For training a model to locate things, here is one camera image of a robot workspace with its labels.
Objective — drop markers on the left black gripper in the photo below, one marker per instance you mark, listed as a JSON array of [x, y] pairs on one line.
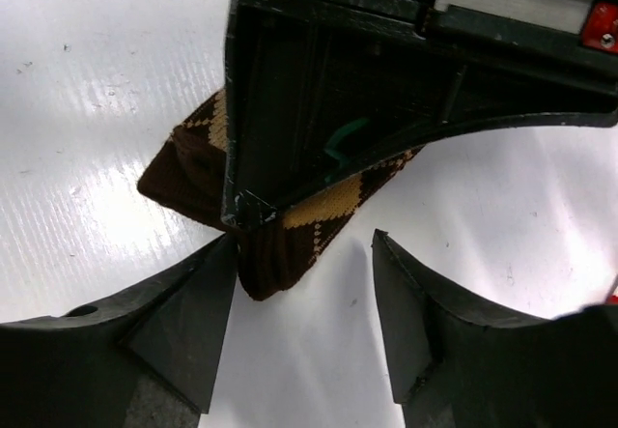
[[319, 90]]

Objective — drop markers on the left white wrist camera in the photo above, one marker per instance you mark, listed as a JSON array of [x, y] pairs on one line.
[[580, 31]]

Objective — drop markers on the brown argyle sock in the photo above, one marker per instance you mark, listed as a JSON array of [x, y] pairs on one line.
[[187, 176]]

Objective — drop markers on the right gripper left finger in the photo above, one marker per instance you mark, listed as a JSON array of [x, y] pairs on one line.
[[146, 356]]

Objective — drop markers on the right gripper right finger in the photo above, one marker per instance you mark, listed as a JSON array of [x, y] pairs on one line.
[[456, 359]]

